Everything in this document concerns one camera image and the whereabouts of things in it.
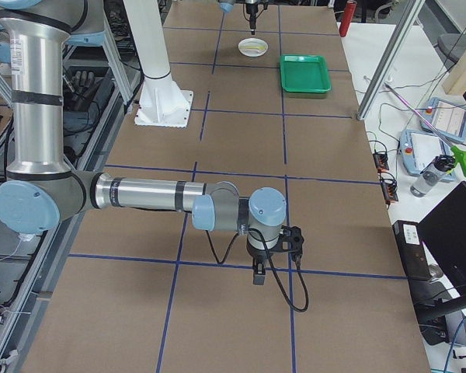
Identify white round plate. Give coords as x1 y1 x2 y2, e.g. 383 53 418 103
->
238 38 269 58

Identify near teach pendant tablet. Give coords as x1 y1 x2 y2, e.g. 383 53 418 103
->
399 129 452 176

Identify yellow plastic spoon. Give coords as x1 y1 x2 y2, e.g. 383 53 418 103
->
242 46 266 54

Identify black box device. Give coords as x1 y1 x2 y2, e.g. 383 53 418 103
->
392 220 430 281

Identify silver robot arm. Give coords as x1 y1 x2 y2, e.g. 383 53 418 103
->
0 1 288 276
218 0 267 35

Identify clear water bottle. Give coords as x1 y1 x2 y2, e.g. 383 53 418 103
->
409 155 456 197

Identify reacher grabber tool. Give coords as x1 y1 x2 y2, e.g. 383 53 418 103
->
384 82 466 178

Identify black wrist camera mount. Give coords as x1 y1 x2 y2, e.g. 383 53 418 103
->
273 225 304 269

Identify black orange power strip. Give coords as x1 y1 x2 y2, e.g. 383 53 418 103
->
373 152 389 172
380 179 398 205

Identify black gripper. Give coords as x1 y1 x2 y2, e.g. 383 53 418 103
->
245 0 261 36
249 248 271 274

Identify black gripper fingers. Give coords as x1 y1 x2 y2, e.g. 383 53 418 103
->
252 262 266 286

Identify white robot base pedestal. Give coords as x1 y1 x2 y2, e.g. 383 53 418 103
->
123 0 193 128

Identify green plastic tray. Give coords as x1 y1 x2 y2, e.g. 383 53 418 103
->
280 54 332 94

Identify aluminium frame post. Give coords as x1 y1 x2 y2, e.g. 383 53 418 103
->
356 0 426 120

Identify teach pendant tablet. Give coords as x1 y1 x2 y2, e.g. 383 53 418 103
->
419 97 466 143
399 129 452 176

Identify far teach pendant tablet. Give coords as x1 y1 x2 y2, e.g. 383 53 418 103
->
419 97 466 143

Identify red cylinder tube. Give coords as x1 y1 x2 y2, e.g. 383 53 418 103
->
339 0 356 38

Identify black monitor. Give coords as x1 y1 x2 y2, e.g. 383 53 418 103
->
416 180 466 327

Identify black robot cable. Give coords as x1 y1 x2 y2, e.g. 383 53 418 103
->
205 228 310 312

